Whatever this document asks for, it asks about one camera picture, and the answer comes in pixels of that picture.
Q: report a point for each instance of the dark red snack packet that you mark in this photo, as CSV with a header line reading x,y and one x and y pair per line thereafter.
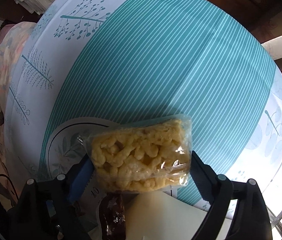
x,y
113,217

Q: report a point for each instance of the teal and white tablecloth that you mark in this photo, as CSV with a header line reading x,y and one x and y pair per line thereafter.
x,y
156,67

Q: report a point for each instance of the cream plastic tray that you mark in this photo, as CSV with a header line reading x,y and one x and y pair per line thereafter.
x,y
168,217

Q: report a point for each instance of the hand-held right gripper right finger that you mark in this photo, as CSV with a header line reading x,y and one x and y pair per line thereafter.
x,y
203,177

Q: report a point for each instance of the clear packet yellow puffed snack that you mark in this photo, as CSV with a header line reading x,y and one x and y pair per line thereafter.
x,y
141,160

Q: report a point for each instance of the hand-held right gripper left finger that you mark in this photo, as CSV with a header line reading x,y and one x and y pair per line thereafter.
x,y
79,185

